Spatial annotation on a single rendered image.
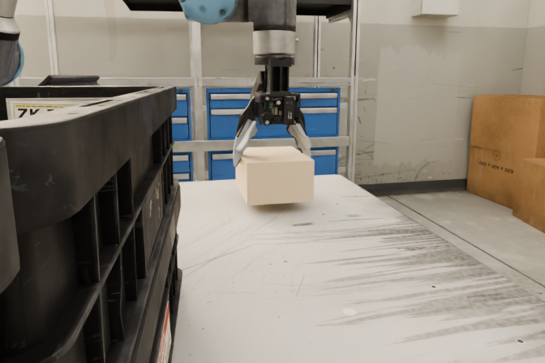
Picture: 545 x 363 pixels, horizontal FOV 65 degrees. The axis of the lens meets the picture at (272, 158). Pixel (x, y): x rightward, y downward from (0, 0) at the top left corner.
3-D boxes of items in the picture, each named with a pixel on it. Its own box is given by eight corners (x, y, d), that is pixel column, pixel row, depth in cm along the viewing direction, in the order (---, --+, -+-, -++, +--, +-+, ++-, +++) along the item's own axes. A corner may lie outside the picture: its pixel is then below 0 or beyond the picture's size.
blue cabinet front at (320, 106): (208, 194, 227) (205, 87, 216) (336, 187, 241) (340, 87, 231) (209, 195, 224) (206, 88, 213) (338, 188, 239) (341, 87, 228)
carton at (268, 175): (235, 183, 89) (235, 147, 88) (291, 180, 91) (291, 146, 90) (246, 205, 74) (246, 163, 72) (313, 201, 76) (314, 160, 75)
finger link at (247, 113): (229, 133, 78) (256, 92, 77) (229, 131, 79) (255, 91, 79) (251, 146, 79) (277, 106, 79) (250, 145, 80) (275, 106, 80)
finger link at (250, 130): (224, 164, 74) (253, 119, 74) (221, 157, 80) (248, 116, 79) (239, 172, 75) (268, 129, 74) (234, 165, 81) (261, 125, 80)
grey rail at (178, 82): (18, 87, 204) (17, 77, 203) (350, 86, 238) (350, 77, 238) (10, 87, 195) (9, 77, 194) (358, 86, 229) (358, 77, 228)
